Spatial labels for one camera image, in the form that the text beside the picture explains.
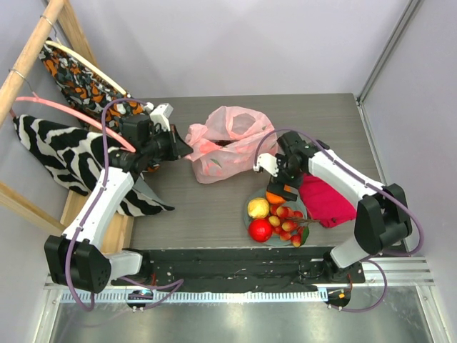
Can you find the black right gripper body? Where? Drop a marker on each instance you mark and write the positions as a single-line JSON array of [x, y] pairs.
[[282, 186]]

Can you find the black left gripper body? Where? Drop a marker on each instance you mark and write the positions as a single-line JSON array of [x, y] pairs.
[[162, 146]]

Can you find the fake orange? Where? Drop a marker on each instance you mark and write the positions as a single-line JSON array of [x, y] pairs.
[[274, 199]]

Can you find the fake yellow pear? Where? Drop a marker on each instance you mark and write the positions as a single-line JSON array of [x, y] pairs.
[[258, 208]]

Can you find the pink plastic bag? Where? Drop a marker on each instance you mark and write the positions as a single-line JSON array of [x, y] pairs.
[[226, 144]]

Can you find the fake red apple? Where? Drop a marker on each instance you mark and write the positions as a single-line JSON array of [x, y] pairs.
[[260, 230]]

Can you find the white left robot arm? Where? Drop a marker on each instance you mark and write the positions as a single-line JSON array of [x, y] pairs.
[[75, 258]]

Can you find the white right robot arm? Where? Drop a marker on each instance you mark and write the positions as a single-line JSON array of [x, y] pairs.
[[382, 214]]

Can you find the red folded cloth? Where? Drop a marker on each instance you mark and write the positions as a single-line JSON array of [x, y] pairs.
[[324, 204]]

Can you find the light green plate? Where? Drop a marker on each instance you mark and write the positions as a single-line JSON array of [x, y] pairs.
[[274, 240]]

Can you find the zebra pattern cloth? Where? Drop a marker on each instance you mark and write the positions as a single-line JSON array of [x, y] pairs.
[[74, 157]]

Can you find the orange camouflage pattern cloth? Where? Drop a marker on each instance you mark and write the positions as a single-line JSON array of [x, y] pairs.
[[85, 87]]

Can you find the pink clothes hanger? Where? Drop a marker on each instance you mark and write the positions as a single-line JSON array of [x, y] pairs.
[[92, 122]]

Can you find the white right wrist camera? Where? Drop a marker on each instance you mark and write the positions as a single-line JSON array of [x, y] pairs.
[[267, 163]]

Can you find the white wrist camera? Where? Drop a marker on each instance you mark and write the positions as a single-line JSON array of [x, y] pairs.
[[267, 163], [159, 115]]

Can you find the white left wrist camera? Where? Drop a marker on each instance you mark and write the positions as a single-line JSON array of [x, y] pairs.
[[159, 115]]

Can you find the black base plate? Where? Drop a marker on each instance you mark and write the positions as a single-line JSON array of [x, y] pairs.
[[242, 270]]

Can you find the aluminium frame rail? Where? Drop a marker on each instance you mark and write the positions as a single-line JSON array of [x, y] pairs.
[[400, 272]]

